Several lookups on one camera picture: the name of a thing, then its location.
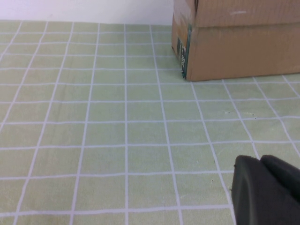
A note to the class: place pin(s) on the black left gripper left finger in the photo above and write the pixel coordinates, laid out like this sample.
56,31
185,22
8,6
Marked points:
257,199

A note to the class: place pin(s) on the brown cardboard box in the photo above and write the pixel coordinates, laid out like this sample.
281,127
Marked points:
234,51

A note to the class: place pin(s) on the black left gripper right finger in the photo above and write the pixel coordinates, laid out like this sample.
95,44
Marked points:
283,175

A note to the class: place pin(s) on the green checkered tablecloth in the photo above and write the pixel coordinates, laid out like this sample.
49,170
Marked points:
93,117

